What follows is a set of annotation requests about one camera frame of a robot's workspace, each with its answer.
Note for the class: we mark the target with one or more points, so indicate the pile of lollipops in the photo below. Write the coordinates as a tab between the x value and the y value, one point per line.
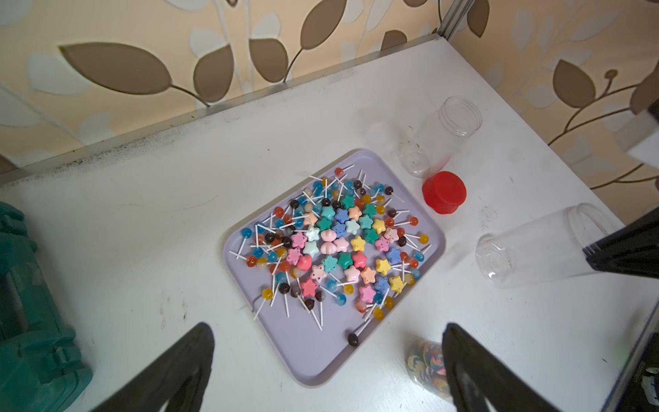
260	248

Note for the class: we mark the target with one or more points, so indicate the clear jar dark beads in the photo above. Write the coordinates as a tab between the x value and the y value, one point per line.
426	367

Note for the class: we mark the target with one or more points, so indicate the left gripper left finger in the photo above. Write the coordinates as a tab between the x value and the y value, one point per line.
175	381

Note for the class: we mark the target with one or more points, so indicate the green plastic tool case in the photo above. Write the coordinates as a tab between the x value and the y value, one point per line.
41	366

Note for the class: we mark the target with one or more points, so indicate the clear jar colourful candies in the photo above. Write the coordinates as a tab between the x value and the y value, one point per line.
549	249

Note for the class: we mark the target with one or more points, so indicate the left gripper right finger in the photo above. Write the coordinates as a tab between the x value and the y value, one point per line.
479	381

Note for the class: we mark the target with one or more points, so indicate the clear candy jar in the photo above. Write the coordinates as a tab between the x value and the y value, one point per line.
442	135

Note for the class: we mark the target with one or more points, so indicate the pile of star candies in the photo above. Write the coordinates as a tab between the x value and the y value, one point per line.
355	240

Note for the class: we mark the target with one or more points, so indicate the red jar lid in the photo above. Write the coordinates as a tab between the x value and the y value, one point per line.
444	192

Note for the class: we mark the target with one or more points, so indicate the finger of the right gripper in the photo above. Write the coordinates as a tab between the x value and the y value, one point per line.
631	251

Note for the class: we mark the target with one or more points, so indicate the lilac plastic tray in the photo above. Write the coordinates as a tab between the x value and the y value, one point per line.
311	354

